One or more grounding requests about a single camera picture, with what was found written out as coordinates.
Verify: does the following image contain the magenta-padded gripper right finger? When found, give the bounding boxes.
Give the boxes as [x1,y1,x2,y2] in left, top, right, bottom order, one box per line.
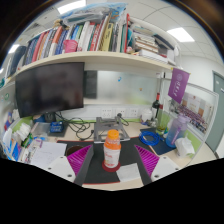
[133,143,181,186]

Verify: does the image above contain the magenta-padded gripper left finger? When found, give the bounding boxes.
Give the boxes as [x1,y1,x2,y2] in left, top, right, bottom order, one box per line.
[44,144,95,186]

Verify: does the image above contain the orange-capped drink bottle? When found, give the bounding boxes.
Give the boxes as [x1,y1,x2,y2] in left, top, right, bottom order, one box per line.
[103,129,122,169]

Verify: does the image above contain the translucent purple water bottle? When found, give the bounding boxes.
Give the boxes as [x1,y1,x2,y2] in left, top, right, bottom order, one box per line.
[165,114,191,149]

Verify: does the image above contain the white written paper pad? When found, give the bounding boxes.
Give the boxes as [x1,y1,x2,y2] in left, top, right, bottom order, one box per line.
[30,141,68,169]

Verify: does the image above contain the white crumpled tissue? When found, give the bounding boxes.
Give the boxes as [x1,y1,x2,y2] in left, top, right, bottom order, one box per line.
[174,136,196,158]

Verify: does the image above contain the black red-edged desk mat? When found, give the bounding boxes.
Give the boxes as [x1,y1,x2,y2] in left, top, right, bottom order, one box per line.
[56,136,176,185]

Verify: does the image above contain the small blue device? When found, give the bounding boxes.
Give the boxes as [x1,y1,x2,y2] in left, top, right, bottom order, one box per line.
[49,121,65,134]

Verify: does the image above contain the clear plastic box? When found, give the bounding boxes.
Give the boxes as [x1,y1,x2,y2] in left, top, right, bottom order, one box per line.
[31,121,51,138]

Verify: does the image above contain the flat round red coaster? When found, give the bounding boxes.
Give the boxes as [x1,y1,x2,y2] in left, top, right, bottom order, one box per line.
[101,159,122,173]

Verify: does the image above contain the blue tissue box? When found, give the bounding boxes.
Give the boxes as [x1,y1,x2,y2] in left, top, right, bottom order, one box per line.
[2,128,21,161]

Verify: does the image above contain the grey metal laptop stand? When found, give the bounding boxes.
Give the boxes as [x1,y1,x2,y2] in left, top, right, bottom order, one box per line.
[93,116,131,144]

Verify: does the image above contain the white tissue pack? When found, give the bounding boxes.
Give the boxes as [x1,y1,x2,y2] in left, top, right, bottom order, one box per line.
[13,122,32,141]

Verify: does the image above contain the white jar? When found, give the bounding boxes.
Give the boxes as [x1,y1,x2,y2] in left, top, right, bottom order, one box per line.
[141,108,154,124]

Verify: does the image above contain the dark wine bottle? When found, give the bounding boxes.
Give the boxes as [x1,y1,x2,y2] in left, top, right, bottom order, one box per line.
[151,92,161,119]

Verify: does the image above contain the group photo poster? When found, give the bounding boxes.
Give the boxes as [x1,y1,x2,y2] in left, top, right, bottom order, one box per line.
[173,91,214,134]

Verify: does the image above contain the grey door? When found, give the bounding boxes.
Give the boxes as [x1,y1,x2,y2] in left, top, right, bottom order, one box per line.
[205,70,224,155]

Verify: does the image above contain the black computer monitor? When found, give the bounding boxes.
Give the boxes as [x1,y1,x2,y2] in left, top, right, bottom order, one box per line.
[14,62,86,118]

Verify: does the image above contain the purple hanging banner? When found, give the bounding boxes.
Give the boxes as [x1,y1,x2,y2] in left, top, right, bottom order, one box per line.
[167,67,190,105]

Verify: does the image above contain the blue coiled cable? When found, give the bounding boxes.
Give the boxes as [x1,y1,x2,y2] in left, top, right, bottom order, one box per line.
[138,130,161,147]

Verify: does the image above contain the black tangled cables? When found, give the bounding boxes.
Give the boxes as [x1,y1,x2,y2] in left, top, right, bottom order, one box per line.
[54,111,96,141]

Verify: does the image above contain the white wall power outlets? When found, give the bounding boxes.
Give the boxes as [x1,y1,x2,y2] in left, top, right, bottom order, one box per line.
[99,106,139,119]

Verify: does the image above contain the wall shelf with books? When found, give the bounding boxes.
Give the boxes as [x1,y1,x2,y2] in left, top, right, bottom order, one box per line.
[4,3,183,88]

